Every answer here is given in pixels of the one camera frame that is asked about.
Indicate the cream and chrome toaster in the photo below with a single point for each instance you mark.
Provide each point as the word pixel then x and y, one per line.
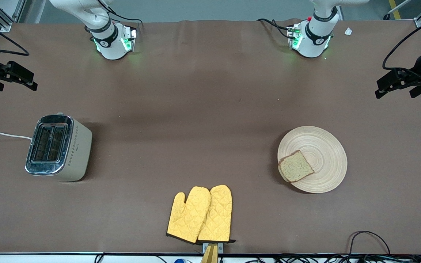
pixel 75 153

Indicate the brown bread slice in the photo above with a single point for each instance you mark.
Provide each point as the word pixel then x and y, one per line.
pixel 295 166

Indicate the small blue object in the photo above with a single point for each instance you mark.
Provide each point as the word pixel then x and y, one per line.
pixel 179 260

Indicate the right base connector bracket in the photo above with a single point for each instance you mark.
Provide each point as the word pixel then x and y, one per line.
pixel 130 38

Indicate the yellow quilted oven mitt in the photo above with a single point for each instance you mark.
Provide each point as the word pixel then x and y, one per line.
pixel 217 215
pixel 188 215

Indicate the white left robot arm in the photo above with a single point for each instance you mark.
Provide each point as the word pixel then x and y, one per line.
pixel 314 44

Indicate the small white paper scrap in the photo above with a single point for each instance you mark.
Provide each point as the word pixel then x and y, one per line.
pixel 348 31

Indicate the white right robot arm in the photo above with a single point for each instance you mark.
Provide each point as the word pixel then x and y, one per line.
pixel 112 47

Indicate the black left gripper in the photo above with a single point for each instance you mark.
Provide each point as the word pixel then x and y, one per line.
pixel 417 75

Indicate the left base connector bracket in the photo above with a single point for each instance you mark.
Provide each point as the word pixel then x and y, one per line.
pixel 294 36

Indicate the wooden stick with metal bracket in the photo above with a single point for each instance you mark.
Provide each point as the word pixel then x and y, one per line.
pixel 210 254

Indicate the base connector bracket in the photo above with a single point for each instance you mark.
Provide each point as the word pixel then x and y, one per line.
pixel 130 38
pixel 294 36

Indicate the round wooden plate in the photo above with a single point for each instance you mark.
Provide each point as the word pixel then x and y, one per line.
pixel 323 153

